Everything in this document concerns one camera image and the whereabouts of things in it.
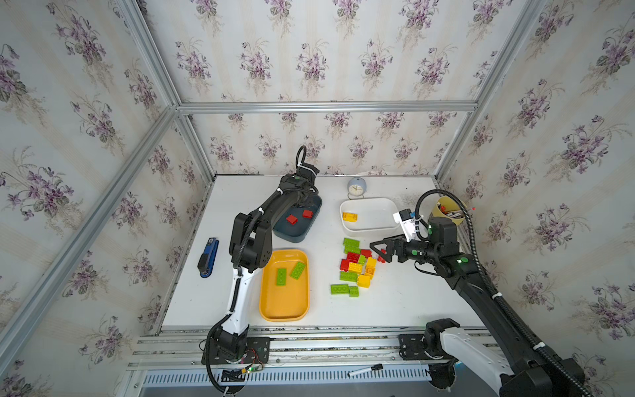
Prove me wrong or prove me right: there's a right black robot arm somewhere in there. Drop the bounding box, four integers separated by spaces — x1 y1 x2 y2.
370 189 590 396

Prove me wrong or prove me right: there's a dark teal plastic bin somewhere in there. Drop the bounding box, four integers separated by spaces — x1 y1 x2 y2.
273 195 322 243

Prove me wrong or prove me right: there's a white plastic bin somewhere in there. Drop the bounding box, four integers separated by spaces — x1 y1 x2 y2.
340 197 398 237

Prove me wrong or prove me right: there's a black marker pen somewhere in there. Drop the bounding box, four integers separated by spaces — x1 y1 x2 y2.
347 364 384 378

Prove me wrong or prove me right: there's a blue stapler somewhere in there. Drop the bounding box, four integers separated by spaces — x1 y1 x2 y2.
197 238 219 278

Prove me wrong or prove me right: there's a yellow lego brick pile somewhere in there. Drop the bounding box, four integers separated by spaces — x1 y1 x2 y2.
357 275 372 289

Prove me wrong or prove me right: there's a light blue desk clock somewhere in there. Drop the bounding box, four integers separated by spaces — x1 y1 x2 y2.
347 177 367 199

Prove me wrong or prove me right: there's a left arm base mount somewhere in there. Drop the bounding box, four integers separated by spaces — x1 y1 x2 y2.
201 337 271 366

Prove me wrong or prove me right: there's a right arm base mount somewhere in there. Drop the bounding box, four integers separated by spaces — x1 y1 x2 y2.
398 333 437 361

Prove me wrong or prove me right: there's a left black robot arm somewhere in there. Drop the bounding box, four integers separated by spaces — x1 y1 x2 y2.
202 146 319 366

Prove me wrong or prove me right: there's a green lego brick top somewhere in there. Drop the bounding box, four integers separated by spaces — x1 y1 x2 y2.
342 238 360 254

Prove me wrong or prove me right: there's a yellow plastic tray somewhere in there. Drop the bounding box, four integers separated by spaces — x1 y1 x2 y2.
259 249 310 323

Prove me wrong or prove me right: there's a small green lego brick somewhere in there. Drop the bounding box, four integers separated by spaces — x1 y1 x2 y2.
348 286 359 298

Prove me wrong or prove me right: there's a yellow pen cup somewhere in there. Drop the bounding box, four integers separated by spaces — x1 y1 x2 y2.
431 196 466 226

